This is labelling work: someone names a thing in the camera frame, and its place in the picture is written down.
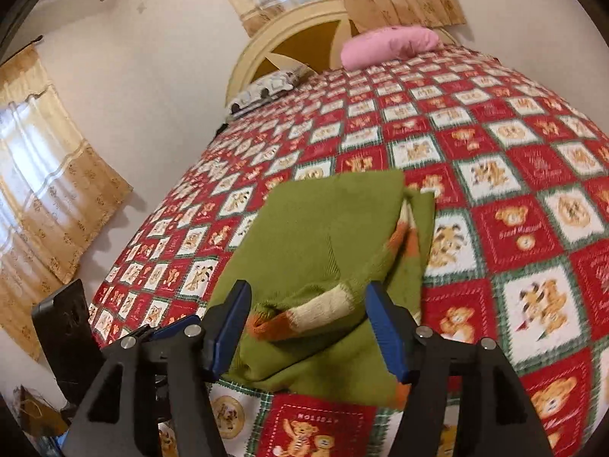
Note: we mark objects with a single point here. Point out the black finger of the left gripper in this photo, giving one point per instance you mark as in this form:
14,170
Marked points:
175,328

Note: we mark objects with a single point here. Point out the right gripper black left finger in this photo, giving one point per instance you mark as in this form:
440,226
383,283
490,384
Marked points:
145,382

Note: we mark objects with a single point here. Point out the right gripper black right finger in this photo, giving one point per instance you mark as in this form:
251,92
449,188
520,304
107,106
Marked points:
495,415

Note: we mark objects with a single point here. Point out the green orange cream striped sweater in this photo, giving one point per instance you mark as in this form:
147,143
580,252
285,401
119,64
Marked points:
309,255

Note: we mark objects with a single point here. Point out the beige side window curtain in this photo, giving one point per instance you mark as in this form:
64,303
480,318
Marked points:
57,193

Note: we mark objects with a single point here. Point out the red teddy bear patchwork bedspread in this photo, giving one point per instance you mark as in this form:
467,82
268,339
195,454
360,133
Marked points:
520,247

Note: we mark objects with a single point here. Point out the white car print pillow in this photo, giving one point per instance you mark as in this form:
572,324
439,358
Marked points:
266,89

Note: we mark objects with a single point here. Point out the cream and brown headboard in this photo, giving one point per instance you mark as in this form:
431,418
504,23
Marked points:
312,34

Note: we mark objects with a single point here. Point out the pink pillow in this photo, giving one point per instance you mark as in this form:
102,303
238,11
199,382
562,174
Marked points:
385,44

